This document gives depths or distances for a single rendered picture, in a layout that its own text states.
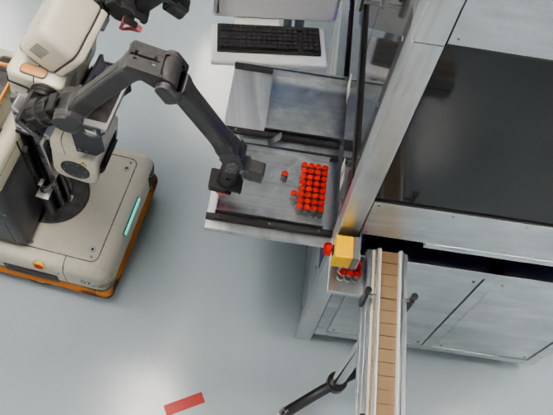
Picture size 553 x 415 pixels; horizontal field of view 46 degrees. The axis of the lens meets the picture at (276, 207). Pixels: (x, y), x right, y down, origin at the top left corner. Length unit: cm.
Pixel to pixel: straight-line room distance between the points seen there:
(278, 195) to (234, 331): 90
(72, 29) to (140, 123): 151
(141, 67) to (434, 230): 92
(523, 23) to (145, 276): 208
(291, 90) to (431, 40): 113
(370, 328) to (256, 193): 57
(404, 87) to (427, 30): 16
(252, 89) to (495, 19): 125
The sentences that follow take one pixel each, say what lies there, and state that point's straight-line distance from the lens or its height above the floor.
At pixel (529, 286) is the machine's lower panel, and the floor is 82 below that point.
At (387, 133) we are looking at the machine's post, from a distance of 152.
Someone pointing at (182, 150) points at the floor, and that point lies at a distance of 326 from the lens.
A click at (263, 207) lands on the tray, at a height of 88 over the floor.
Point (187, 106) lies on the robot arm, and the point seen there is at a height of 140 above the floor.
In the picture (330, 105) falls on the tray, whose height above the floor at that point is 88.
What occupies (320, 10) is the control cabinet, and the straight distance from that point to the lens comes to 268.
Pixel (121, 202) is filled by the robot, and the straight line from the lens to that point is 280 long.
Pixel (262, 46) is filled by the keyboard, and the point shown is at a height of 83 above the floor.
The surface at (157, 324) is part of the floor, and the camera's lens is 286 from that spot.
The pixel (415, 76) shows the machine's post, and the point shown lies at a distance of 137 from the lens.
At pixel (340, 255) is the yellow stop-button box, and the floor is 103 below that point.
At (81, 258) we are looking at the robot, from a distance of 271.
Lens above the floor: 270
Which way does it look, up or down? 60 degrees down
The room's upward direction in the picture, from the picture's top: 11 degrees clockwise
